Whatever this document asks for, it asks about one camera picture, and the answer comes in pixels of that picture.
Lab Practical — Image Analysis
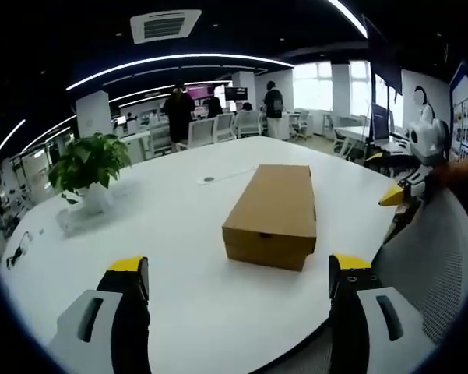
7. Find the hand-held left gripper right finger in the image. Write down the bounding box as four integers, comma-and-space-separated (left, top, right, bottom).
328, 253, 437, 374

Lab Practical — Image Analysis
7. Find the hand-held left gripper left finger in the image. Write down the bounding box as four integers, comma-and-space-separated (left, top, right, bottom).
46, 256, 153, 374

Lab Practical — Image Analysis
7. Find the brown cardboard shoe box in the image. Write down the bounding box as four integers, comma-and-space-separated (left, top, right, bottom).
221, 164, 318, 273

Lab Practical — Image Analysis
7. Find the grey mesh office chair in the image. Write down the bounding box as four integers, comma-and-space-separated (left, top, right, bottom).
252, 186, 468, 374

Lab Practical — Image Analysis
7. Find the dark hanging screen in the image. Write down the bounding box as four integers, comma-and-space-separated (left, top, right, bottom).
361, 14, 404, 97

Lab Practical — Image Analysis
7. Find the white plant pot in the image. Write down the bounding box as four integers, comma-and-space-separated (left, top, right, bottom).
77, 182, 114, 216

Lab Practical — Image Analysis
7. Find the green potted plant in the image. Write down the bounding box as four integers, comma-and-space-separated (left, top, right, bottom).
48, 132, 132, 205

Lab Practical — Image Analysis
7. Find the white office chair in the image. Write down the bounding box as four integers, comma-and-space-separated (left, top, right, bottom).
234, 110, 262, 139
178, 117, 216, 151
213, 112, 237, 143

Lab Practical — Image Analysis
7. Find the black computer monitor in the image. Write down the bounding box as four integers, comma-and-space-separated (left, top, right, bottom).
224, 86, 250, 103

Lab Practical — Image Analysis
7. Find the ceiling air conditioner vent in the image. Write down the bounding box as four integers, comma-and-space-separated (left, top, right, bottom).
129, 9, 202, 45

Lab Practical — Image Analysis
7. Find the wall poster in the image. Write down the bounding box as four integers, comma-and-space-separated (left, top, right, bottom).
448, 60, 468, 161

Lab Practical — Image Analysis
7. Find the black cable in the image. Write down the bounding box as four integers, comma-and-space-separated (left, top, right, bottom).
5, 231, 34, 270

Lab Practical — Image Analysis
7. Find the white desk cable outlet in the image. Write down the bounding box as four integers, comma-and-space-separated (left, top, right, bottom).
197, 166, 257, 185

